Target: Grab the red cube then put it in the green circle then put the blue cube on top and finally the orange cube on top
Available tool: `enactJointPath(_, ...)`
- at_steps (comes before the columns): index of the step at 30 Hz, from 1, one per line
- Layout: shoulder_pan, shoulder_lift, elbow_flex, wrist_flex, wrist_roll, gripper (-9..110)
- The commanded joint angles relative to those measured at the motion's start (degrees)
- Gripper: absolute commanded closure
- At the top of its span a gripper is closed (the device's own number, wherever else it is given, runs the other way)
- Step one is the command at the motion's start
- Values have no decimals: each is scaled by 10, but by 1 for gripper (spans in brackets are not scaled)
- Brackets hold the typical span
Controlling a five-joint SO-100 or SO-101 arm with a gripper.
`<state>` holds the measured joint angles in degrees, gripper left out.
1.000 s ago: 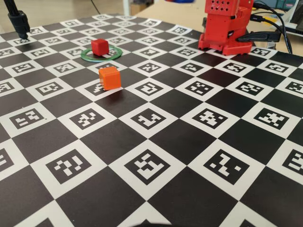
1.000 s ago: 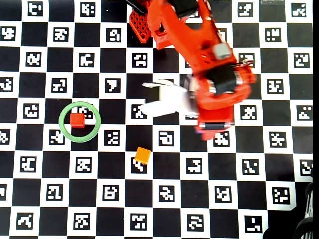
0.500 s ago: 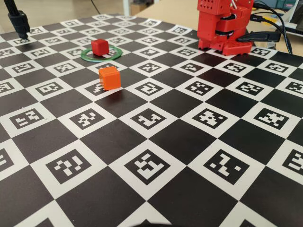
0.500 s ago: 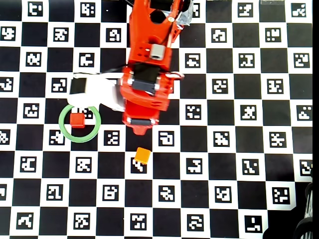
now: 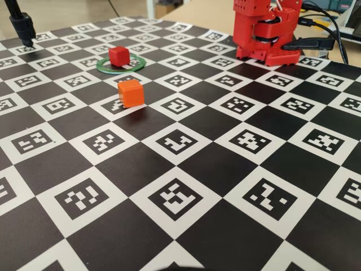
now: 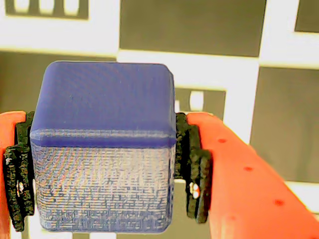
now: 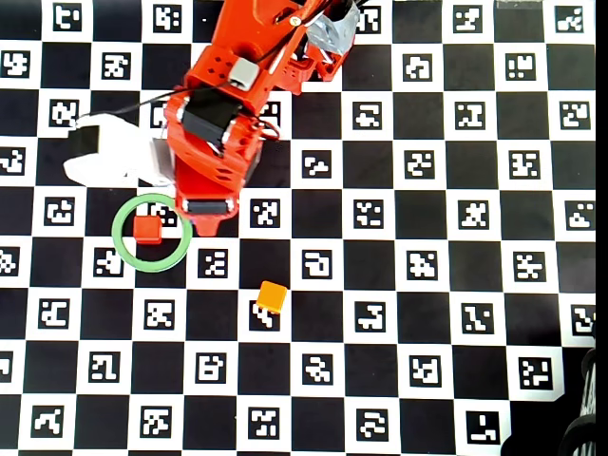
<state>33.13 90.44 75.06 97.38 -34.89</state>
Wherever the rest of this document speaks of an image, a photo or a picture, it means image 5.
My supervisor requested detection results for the black clamp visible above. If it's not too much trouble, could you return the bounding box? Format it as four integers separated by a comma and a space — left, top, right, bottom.
283, 37, 336, 52

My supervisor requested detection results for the black plug cable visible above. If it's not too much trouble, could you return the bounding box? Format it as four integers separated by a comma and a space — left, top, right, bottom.
298, 17, 339, 39

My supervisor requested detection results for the white framed device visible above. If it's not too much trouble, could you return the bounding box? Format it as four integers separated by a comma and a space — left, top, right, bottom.
337, 0, 361, 36

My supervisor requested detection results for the green ring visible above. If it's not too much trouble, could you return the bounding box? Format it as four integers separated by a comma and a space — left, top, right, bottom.
95, 54, 147, 75

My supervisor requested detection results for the black tripod leg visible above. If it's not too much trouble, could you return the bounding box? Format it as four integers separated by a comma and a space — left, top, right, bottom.
6, 0, 37, 47

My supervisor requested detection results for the red cube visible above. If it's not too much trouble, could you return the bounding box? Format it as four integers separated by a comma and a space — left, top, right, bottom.
108, 46, 130, 68

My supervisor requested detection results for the thick black cable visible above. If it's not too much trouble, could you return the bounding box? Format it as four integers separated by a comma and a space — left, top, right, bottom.
302, 2, 350, 64

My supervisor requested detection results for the cardboard box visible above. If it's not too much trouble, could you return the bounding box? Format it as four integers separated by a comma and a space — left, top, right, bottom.
156, 3, 173, 15

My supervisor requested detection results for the orange cube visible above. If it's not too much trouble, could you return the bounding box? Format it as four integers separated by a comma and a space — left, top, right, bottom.
117, 79, 146, 109

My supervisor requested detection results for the black white marker mat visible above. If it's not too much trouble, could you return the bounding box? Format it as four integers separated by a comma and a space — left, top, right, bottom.
0, 15, 361, 271

